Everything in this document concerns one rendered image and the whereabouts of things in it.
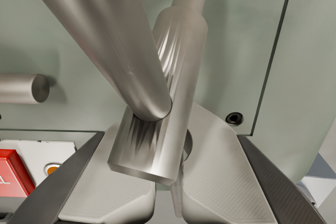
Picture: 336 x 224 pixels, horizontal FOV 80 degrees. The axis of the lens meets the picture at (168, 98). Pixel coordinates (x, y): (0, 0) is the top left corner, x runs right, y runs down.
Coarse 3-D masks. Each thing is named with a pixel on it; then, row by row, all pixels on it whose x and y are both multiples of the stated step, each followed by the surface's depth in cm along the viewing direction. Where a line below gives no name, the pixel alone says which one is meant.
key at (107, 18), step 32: (64, 0) 2; (96, 0) 2; (128, 0) 2; (96, 32) 3; (128, 32) 3; (96, 64) 3; (128, 64) 3; (160, 64) 4; (128, 96) 4; (160, 96) 5
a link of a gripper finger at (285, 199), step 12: (252, 144) 8; (252, 156) 8; (264, 156) 8; (252, 168) 7; (264, 168) 7; (276, 168) 7; (264, 180) 7; (276, 180) 7; (288, 180) 7; (264, 192) 7; (276, 192) 7; (288, 192) 7; (300, 192) 7; (276, 204) 6; (288, 204) 6; (300, 204) 6; (312, 204) 6; (276, 216) 6; (288, 216) 6; (300, 216) 6; (312, 216) 6
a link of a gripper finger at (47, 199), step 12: (84, 144) 9; (96, 144) 9; (72, 156) 8; (84, 156) 8; (60, 168) 8; (72, 168) 7; (84, 168) 8; (48, 180) 7; (60, 180) 7; (72, 180) 7; (36, 192) 7; (48, 192) 7; (60, 192) 7; (24, 204) 6; (36, 204) 6; (48, 204) 6; (60, 204) 6; (12, 216) 6; (24, 216) 6; (36, 216) 6; (48, 216) 6
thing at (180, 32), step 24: (192, 0) 8; (168, 24) 7; (192, 24) 7; (168, 48) 7; (192, 48) 7; (168, 72) 6; (192, 72) 7; (192, 96) 7; (168, 120) 6; (120, 144) 6; (144, 144) 6; (168, 144) 6; (120, 168) 5; (144, 168) 5; (168, 168) 6
